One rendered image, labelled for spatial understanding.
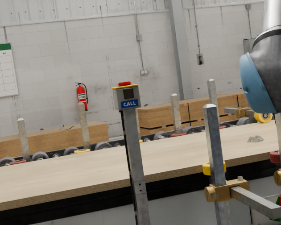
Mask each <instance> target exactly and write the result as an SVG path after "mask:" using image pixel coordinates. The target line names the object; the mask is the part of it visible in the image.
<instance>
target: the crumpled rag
mask: <svg viewBox="0 0 281 225"><path fill-rule="evenodd" d="M262 139H263V138H262V137H261V136H257V135H256V136H255V137H251V136H250V138H249V139H248V141H246V142H258V141H261V140H262Z"/></svg>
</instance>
